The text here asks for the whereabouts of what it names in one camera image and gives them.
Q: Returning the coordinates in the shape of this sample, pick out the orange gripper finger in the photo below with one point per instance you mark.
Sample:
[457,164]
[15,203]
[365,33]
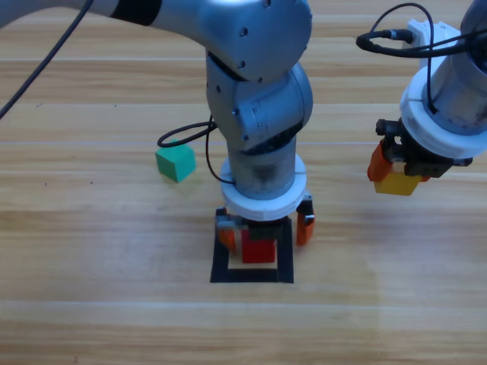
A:
[227,238]
[377,167]
[424,178]
[304,230]

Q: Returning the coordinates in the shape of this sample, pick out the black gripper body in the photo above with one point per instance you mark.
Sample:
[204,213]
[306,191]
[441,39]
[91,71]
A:
[264,230]
[422,163]

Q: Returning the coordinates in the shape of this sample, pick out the red cube block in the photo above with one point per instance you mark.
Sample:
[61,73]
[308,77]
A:
[258,252]

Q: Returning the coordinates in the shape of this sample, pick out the yellow cube block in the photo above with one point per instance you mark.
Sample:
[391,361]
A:
[395,185]

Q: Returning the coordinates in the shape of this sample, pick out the green cube block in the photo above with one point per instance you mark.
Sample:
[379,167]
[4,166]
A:
[175,163]

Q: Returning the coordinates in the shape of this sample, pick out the black tape square outline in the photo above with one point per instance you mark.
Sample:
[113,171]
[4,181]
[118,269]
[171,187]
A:
[218,266]

